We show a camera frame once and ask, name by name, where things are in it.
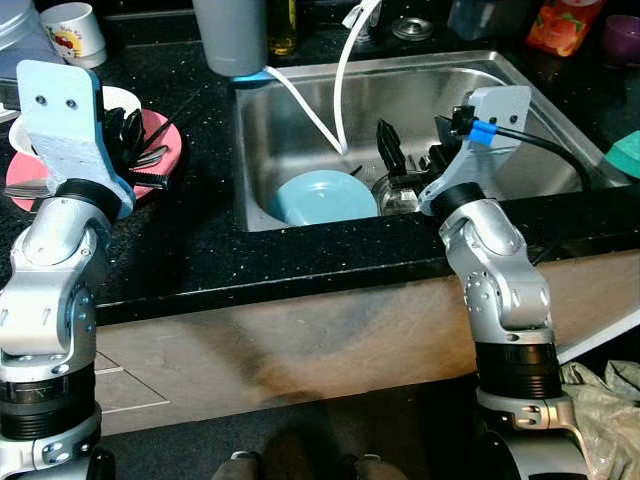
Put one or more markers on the grey round lid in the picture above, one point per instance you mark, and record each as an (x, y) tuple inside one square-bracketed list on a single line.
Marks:
[(20, 40)]

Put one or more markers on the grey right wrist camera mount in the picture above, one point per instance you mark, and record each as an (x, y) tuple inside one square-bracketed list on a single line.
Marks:
[(490, 160)]

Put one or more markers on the pink plate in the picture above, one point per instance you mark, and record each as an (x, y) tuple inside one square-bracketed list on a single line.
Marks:
[(165, 140)]

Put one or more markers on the white bowl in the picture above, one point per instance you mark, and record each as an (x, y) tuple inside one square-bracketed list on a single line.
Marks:
[(115, 98)]

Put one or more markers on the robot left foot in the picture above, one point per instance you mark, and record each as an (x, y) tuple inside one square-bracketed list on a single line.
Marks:
[(238, 467)]

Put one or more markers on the white mug with red print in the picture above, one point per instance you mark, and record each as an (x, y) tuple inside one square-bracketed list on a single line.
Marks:
[(75, 35)]

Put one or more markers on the dark plastic container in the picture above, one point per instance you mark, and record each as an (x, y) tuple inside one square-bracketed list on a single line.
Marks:
[(480, 18)]

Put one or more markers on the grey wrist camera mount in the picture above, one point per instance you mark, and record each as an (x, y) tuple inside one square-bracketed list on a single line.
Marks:
[(490, 160), (60, 120)]

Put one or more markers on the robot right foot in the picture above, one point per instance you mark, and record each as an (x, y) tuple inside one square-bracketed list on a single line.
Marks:
[(378, 468)]

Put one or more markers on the round metal hole cover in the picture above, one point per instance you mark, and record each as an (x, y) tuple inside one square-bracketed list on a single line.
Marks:
[(412, 29)]

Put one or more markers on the light blue plate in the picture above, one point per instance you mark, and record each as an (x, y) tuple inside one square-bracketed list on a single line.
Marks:
[(320, 200)]

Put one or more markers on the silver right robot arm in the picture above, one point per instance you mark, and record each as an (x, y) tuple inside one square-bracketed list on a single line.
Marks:
[(500, 290)]

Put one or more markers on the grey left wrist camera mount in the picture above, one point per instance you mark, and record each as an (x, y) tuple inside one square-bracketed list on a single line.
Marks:
[(60, 120)]

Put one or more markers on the green sponge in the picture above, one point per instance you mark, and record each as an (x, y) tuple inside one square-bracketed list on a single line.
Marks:
[(625, 155)]

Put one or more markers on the clear drinking glass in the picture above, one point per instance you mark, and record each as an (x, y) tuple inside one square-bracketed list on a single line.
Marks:
[(395, 195)]

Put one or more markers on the orange printed packet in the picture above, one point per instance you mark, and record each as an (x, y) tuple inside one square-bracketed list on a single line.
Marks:
[(562, 25)]

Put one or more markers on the yellow oil bottle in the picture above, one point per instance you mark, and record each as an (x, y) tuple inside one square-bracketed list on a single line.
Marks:
[(282, 25)]

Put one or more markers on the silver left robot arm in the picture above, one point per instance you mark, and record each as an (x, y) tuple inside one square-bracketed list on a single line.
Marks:
[(50, 270)]

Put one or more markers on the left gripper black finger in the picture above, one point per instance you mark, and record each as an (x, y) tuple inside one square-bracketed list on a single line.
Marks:
[(125, 125)]

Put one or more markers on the beige counter front panel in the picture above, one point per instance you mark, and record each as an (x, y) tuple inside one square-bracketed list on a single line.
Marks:
[(300, 340)]

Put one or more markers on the stainless steel sink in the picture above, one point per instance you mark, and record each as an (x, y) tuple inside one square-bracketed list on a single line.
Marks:
[(450, 100)]

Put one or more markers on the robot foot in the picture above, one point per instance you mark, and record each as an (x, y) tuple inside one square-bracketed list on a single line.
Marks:
[(238, 467), (378, 468)]

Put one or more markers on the purple cup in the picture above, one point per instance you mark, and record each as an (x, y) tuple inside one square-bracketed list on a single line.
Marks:
[(622, 42)]

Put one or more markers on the grey cylinder with blue base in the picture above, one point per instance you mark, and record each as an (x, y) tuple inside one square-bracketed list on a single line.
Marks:
[(230, 35)]

